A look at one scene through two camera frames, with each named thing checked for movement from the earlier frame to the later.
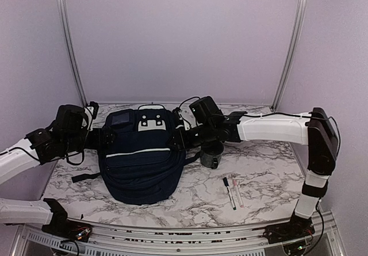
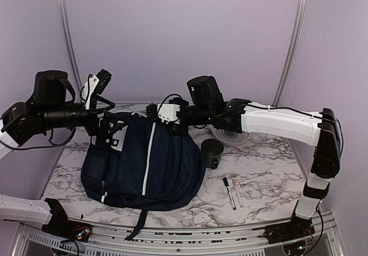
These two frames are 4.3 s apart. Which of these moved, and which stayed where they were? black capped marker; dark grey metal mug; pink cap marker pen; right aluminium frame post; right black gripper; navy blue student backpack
Moved: right black gripper; navy blue student backpack
Stayed: pink cap marker pen; black capped marker; dark grey metal mug; right aluminium frame post
